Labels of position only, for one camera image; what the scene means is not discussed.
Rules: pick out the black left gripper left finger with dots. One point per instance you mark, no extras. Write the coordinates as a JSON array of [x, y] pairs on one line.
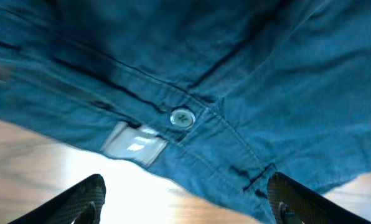
[[80, 204]]

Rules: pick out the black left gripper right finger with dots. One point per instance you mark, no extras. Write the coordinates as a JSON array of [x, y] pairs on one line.
[[293, 203]]

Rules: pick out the dark blue shorts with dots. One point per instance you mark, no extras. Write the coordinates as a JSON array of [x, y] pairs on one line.
[[213, 95]]

